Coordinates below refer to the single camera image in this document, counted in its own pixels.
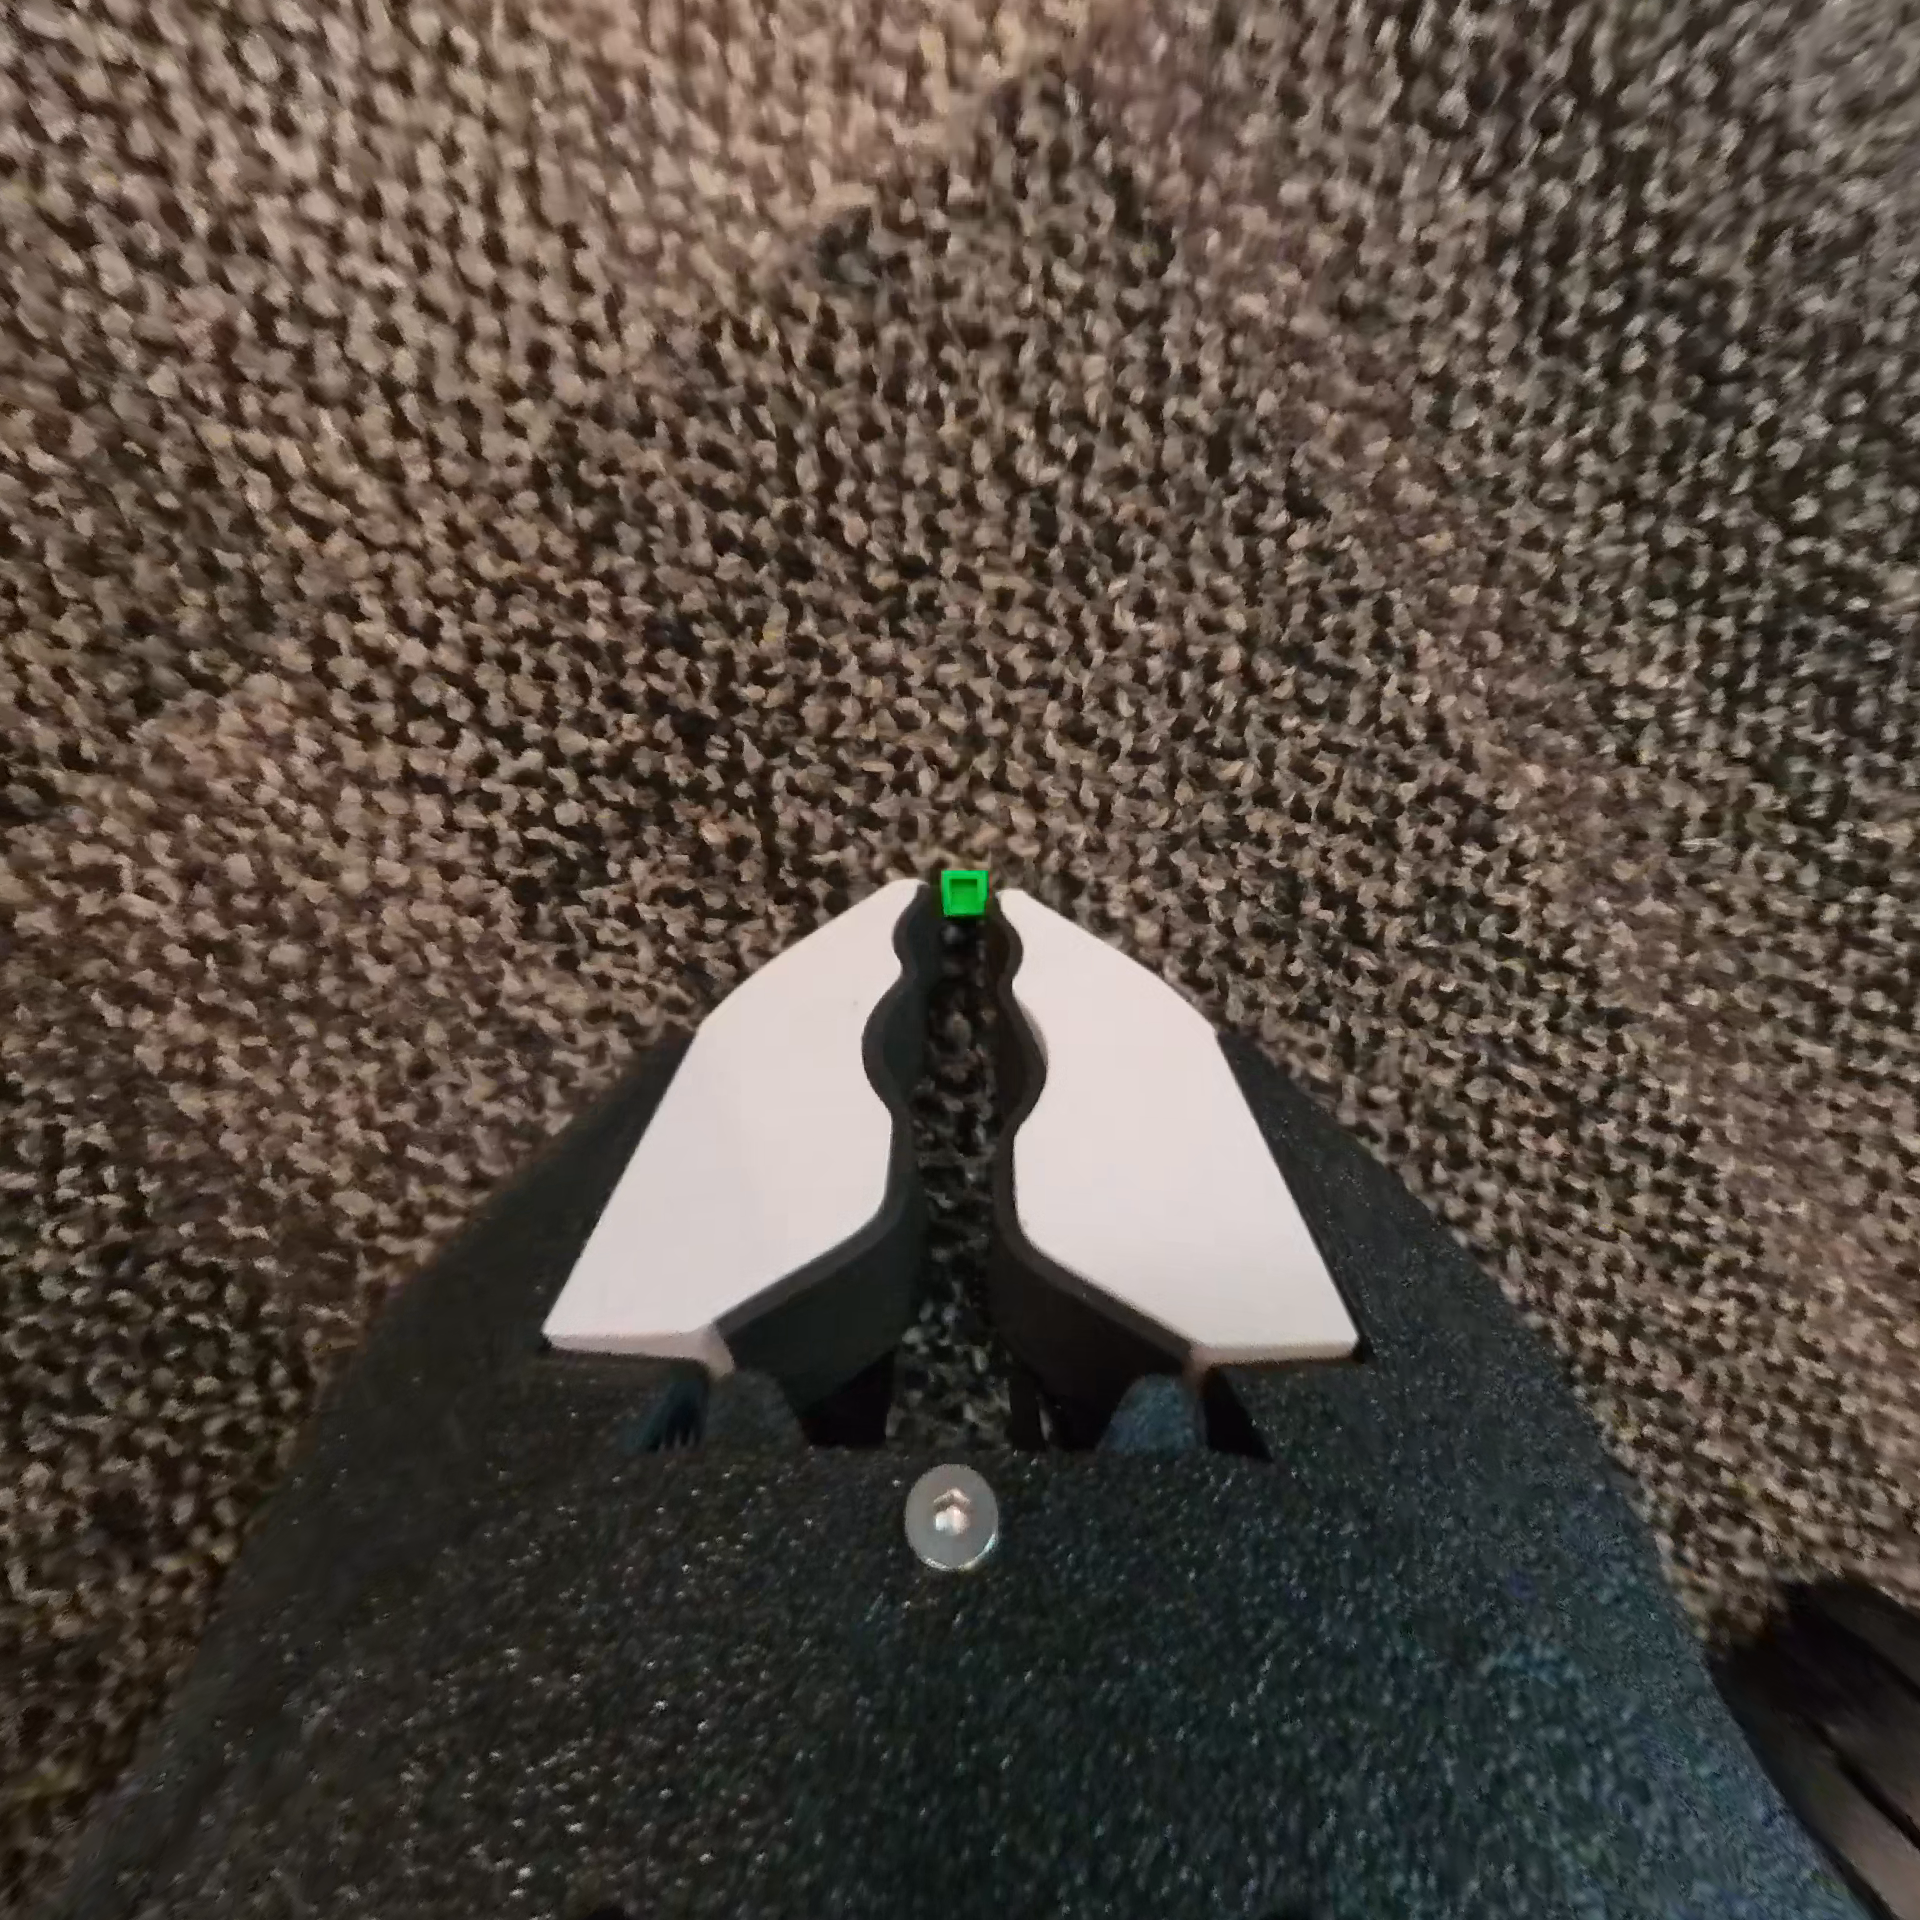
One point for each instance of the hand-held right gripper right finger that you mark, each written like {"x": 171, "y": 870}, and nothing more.
{"x": 1171, "y": 1184}

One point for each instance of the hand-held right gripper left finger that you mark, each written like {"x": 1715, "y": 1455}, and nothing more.
{"x": 750, "y": 1171}

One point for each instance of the black chair base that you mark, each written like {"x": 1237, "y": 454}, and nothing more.
{"x": 1845, "y": 1725}

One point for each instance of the small green brick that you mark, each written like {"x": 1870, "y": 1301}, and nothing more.
{"x": 963, "y": 894}

